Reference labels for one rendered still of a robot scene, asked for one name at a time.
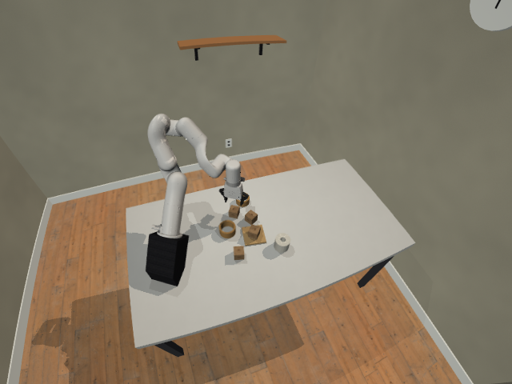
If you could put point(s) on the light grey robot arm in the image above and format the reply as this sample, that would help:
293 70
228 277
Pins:
159 127

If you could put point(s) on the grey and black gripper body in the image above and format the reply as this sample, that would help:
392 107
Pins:
233 192

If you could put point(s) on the flat tan wooden board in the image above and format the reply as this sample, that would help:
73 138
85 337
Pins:
250 241

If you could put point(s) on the brown cardboard carton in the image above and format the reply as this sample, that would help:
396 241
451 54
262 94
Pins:
254 231
234 211
239 252
251 217

